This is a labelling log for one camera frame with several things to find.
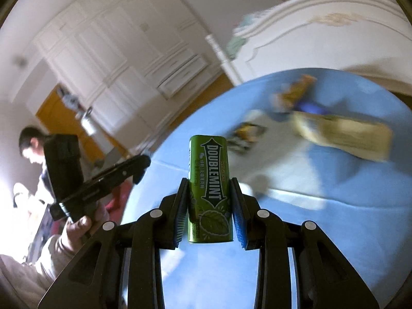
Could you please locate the hanging blue white bag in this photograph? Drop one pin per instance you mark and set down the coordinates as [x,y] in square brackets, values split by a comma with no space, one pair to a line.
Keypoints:
[69,99]

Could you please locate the white wooden bed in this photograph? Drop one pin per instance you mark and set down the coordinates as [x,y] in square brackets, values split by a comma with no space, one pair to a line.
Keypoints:
[322,29]

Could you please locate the olive snack packet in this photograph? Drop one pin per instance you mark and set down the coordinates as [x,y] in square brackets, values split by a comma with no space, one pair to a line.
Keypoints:
[344,138]

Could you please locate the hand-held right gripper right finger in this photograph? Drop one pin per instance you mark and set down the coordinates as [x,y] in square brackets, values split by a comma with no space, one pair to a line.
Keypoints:
[238,222]

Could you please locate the gold snack wrapper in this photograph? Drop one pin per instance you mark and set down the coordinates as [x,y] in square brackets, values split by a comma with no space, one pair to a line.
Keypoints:
[297,91]

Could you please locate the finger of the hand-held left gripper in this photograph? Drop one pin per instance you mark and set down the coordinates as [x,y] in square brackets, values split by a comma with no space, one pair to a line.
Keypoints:
[128,167]

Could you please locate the person's left forearm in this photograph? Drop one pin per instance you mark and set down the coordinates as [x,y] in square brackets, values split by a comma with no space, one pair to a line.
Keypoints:
[32,270]

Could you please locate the white stick vacuum cleaner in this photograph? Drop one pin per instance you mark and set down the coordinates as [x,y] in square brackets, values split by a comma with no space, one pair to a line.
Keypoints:
[88,124]

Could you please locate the orange wooden door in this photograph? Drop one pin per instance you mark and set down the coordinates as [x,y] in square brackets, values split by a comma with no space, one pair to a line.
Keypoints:
[54,112]

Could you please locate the blue plastic wrapper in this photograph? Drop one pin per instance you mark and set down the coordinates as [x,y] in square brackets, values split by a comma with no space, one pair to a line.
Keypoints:
[309,106]

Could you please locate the yellow black snack wrapper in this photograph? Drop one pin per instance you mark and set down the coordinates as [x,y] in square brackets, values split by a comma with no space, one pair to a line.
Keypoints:
[246,133]

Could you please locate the person's left hand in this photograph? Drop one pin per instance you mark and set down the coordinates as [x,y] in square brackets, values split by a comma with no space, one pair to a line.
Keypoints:
[79,228]

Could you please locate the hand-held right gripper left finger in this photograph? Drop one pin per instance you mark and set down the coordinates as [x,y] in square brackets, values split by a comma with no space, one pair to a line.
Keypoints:
[181,219]

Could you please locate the white wardrobe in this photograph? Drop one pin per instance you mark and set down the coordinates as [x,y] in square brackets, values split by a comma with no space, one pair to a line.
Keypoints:
[122,48]

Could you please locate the green blanket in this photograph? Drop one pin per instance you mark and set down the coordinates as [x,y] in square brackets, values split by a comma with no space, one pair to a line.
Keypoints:
[236,45]

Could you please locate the green gum bottle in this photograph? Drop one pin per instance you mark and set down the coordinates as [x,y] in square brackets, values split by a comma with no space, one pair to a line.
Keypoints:
[209,167]

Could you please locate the red cloth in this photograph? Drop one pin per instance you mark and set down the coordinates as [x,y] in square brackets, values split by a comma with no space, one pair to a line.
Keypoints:
[117,199]

